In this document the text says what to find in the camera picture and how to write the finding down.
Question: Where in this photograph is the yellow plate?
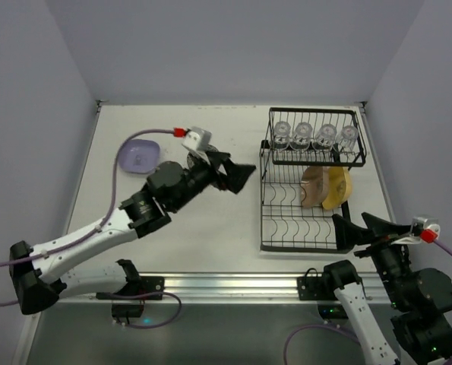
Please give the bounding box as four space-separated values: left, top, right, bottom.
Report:
322 167 352 210

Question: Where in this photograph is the purple plate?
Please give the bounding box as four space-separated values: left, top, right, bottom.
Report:
118 139 160 174

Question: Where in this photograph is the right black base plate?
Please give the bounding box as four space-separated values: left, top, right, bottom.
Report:
296 268 325 301

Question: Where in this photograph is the clear glass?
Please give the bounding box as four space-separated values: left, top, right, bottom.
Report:
313 124 337 150
336 125 359 152
289 122 313 150
272 121 291 150

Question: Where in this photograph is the right black controller box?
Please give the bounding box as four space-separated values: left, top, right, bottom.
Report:
318 304 348 320

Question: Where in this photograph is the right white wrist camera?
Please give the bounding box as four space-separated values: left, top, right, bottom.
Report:
393 216 441 245

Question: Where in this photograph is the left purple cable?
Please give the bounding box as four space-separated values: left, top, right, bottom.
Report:
0 127 185 308

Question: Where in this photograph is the green leaf bowl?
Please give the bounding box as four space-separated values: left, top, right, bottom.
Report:
186 144 218 169

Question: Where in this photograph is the aluminium mounting rail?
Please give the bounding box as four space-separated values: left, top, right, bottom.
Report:
31 271 394 305

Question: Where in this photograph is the brown plate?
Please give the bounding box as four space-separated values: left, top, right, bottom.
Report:
300 166 329 208

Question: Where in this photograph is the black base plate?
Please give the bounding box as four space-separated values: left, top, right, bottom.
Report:
96 275 165 300
296 268 325 301

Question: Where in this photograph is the black controller box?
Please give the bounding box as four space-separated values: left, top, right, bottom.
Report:
318 304 348 320
111 303 144 324

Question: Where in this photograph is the left black controller box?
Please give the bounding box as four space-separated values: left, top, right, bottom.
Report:
111 303 144 324

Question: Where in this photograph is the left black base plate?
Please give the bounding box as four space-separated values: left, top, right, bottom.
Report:
96 275 165 300

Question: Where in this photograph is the black wire dish rack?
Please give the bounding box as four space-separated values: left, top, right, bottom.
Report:
259 106 366 254

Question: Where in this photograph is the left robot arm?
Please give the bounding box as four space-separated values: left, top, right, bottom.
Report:
9 151 256 315

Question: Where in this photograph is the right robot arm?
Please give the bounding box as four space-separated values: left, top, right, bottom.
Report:
322 212 452 364

